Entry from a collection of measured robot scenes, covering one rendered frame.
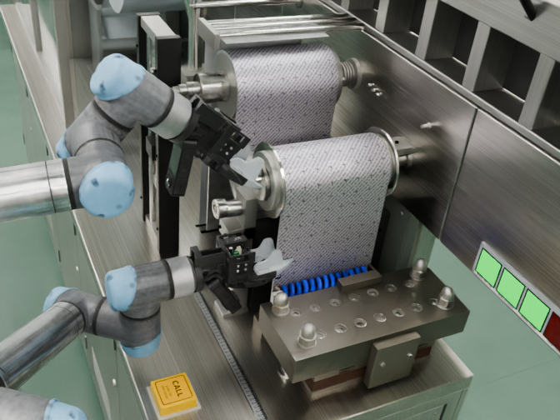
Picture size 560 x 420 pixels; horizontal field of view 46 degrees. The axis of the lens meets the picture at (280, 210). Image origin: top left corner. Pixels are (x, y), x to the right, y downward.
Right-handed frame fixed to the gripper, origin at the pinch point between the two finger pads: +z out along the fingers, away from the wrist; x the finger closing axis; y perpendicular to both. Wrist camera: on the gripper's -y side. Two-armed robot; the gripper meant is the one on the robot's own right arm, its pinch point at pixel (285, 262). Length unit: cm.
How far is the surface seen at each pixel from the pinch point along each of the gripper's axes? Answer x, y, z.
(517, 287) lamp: -31.2, 11.0, 28.9
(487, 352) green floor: 39, -109, 123
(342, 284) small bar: -6.0, -4.1, 10.6
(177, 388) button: -10.0, -16.5, -25.7
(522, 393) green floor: 17, -109, 121
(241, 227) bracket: 7.6, 4.8, -6.8
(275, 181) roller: 1.1, 19.1, -3.7
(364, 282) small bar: -6.4, -4.5, 15.7
